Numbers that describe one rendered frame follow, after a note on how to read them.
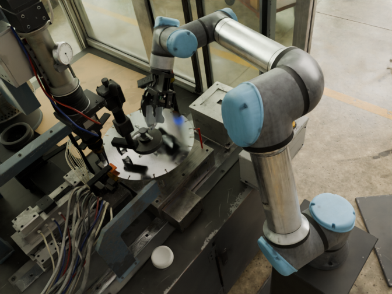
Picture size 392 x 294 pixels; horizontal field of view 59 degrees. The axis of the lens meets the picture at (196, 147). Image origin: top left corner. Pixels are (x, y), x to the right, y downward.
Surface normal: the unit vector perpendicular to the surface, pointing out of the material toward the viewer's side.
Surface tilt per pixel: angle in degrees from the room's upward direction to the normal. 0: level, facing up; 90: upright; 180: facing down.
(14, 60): 90
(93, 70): 0
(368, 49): 0
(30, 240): 90
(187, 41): 73
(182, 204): 0
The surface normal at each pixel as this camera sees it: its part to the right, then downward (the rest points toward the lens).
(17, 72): 0.76, 0.42
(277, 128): 0.35, 0.40
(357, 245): -0.13, -0.65
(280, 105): 0.33, 0.15
